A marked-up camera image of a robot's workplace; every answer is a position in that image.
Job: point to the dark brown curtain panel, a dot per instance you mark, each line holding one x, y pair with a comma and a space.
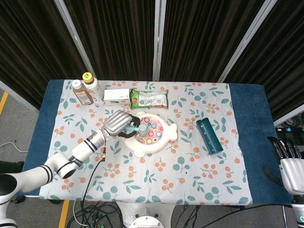
28, 47
199, 38
118, 38
280, 64

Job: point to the blue table cover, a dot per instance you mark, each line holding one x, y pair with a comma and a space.
251, 118

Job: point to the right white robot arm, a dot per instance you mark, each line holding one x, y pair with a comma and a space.
299, 211

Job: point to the brown juice bottle white cap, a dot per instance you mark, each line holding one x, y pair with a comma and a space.
83, 96

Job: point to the grey aluminium partition post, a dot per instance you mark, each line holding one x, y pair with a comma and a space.
73, 38
158, 40
289, 118
247, 40

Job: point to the green snack bag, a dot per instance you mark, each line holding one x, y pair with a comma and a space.
149, 98

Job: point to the floral fruit print tablecloth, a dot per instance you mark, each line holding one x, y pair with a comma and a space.
152, 175

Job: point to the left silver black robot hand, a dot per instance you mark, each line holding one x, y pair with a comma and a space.
116, 123

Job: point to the small teal toy rod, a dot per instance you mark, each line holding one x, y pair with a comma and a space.
143, 130

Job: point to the dark teal open tray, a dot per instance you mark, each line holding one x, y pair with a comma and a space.
209, 136

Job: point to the white stapler box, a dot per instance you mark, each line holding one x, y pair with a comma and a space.
116, 95

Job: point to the white fish toy board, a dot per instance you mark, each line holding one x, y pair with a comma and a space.
166, 135

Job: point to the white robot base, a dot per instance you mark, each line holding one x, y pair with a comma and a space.
147, 213

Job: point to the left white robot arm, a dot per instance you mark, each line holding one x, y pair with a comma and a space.
83, 149

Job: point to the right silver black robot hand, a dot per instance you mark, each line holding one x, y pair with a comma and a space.
293, 175

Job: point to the black power strip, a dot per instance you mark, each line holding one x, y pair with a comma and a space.
289, 129

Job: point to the white drink bottle yellow cap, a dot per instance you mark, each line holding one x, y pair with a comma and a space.
95, 89

